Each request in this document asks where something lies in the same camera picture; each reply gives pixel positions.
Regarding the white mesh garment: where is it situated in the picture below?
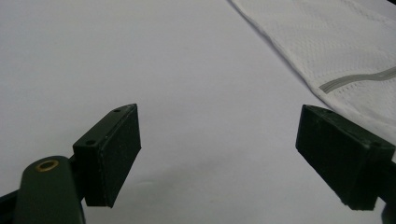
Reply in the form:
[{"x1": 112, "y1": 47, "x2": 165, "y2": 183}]
[{"x1": 229, "y1": 0, "x2": 396, "y2": 147}]

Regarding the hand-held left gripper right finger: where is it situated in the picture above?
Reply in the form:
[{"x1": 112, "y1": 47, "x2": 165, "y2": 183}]
[{"x1": 295, "y1": 104, "x2": 396, "y2": 211}]

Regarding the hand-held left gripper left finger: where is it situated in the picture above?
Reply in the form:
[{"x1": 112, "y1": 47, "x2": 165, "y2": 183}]
[{"x1": 72, "y1": 103, "x2": 142, "y2": 208}]

